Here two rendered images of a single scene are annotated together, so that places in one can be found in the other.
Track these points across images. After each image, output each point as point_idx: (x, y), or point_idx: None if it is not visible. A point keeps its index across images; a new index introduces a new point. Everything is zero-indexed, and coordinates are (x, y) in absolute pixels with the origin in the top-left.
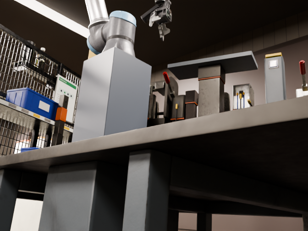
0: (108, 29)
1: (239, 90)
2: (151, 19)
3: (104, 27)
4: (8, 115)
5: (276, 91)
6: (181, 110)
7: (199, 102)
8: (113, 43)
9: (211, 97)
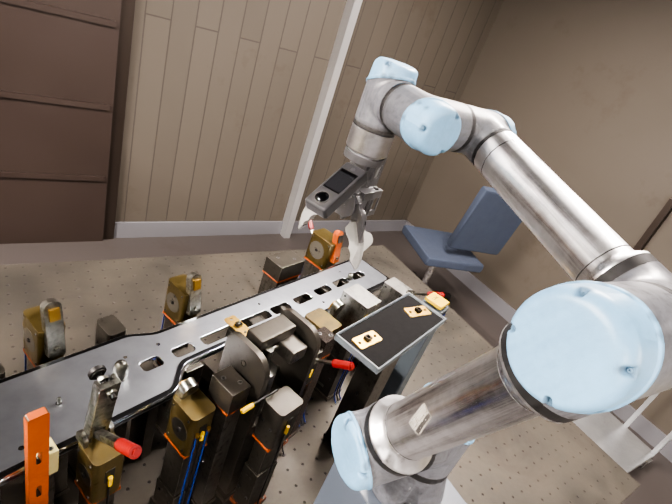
0: (446, 465)
1: (370, 313)
2: (363, 246)
3: (438, 461)
4: None
5: (426, 344)
6: (313, 374)
7: (374, 388)
8: (445, 483)
9: (386, 376)
